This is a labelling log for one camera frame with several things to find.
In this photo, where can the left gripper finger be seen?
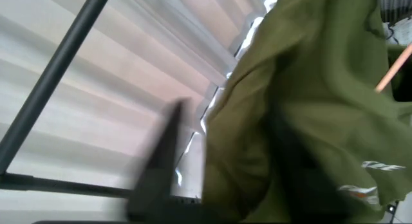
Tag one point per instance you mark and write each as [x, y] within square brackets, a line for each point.
[161, 185]

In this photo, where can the green long-sleeved shirt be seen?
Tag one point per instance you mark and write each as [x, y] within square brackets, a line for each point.
[322, 72]

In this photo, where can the pink clothes hanger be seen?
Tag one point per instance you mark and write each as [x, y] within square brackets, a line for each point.
[391, 72]

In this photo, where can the pale grey shorts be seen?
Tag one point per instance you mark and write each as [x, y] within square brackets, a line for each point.
[399, 31]

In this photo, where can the black clothes rack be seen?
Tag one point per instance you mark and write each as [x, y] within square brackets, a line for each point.
[54, 72]

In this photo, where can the white laundry basket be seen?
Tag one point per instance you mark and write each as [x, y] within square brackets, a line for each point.
[396, 5]

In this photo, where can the white curtain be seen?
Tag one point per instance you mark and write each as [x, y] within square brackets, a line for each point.
[145, 56]

